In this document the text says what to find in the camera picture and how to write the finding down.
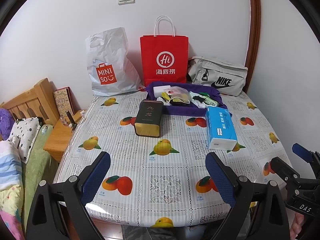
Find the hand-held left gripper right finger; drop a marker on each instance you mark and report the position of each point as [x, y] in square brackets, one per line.
[221, 178]

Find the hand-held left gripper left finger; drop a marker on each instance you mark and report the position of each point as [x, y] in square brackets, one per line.
[96, 178]

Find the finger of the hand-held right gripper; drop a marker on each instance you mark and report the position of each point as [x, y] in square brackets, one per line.
[282, 167]
[302, 151]

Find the purple fabric storage box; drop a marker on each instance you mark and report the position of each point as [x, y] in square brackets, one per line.
[185, 110]

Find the small green tissue packet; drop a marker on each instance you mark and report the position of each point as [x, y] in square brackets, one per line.
[211, 102]

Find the white sock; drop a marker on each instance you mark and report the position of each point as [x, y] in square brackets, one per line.
[197, 103]

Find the yellow mini duffel bag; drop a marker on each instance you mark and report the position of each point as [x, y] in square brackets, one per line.
[172, 99]

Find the white foam block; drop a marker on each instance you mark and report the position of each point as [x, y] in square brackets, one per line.
[161, 91]

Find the person's right hand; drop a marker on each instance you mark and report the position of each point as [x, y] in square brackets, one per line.
[299, 223]

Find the fruit print tablecloth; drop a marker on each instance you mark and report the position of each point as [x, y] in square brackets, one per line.
[140, 160]

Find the blue tissue pack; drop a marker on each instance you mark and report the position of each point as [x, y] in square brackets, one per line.
[221, 127]

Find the wooden nightstand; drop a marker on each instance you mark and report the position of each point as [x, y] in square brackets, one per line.
[60, 137]

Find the green blanket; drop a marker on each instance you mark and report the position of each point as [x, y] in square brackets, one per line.
[37, 170]

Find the black clip stand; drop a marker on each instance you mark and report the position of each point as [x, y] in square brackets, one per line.
[70, 118]

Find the small glass bottle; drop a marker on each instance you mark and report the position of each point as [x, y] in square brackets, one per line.
[63, 120]

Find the dark tea tin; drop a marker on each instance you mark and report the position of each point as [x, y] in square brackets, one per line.
[148, 117]

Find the white flower print pillow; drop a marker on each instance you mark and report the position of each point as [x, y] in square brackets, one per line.
[26, 135]

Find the patterned notebook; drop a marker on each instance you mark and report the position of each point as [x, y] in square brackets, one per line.
[63, 101]

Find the colourful quilt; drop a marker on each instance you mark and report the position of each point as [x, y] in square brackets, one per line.
[10, 180]

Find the grey waist bag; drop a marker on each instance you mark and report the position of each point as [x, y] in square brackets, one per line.
[220, 77]

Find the wooden headboard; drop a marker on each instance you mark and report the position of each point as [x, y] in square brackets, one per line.
[32, 100]

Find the purple plush toy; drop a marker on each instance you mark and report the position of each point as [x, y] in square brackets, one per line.
[6, 123]

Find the white plastic shopping bag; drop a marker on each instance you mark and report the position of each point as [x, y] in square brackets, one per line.
[110, 67]

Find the red paper bag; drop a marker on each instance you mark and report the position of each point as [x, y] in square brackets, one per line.
[163, 62]

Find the brown wooden door frame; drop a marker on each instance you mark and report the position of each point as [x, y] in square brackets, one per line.
[255, 30]

